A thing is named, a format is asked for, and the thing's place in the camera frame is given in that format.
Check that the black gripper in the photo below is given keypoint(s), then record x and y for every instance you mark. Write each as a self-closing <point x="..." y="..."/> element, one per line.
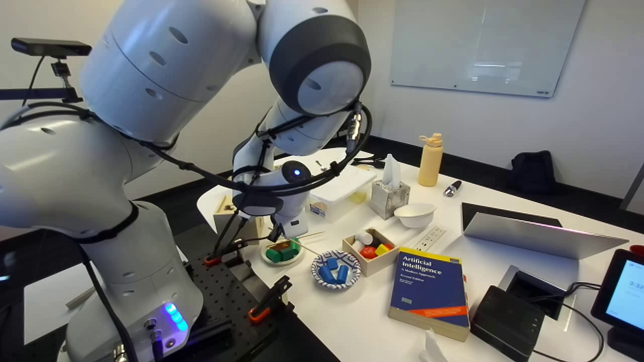
<point x="289" y="223"/>

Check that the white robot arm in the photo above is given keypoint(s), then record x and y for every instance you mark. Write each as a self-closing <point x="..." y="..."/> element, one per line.
<point x="157" y="65"/>

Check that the white bowl with green item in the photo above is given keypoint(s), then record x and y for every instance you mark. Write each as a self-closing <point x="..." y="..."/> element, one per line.
<point x="282" y="252"/>

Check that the white empty bowl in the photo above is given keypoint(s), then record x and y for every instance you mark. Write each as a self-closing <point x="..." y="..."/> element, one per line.
<point x="416" y="217"/>

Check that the black orange clamp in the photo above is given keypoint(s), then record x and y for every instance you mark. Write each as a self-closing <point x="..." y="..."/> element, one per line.
<point x="228" y="257"/>
<point x="271" y="303"/>

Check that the white plastic storage box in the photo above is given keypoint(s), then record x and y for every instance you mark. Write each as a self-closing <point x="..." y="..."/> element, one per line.
<point x="337" y="196"/>

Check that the blue patterned paper plate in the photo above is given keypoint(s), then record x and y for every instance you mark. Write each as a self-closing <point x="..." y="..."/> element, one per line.
<point x="335" y="271"/>

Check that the wooden shape sorter box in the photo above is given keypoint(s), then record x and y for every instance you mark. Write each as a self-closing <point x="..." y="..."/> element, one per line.
<point x="232" y="225"/>

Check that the wooden tray with toy blocks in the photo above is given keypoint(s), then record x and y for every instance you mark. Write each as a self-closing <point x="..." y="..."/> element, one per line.
<point x="371" y="251"/>

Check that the grey tissue box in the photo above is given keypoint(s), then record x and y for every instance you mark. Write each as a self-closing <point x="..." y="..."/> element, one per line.
<point x="388" y="193"/>

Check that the blue hardcover book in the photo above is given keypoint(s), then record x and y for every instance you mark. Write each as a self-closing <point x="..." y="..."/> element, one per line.
<point x="429" y="293"/>

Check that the beige water bottle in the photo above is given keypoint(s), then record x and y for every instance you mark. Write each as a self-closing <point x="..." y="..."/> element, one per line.
<point x="431" y="159"/>

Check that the silver laptop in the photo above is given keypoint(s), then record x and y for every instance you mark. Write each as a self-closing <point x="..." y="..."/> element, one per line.
<point x="531" y="233"/>

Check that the black speaker box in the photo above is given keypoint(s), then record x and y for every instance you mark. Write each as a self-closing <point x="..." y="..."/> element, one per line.
<point x="508" y="324"/>

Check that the black backpack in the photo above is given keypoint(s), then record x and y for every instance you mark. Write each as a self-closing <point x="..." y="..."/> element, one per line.
<point x="531" y="173"/>

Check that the small touchscreen tablet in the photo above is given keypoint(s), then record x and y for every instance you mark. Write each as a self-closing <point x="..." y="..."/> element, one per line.
<point x="620" y="304"/>

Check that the wall whiteboard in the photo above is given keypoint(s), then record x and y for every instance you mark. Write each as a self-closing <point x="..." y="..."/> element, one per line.
<point x="496" y="48"/>

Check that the table cable grommet box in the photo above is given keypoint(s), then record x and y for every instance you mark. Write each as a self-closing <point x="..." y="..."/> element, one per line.
<point x="527" y="289"/>

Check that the black camera on stand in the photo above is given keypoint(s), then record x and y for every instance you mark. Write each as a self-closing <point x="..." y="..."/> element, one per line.
<point x="44" y="48"/>

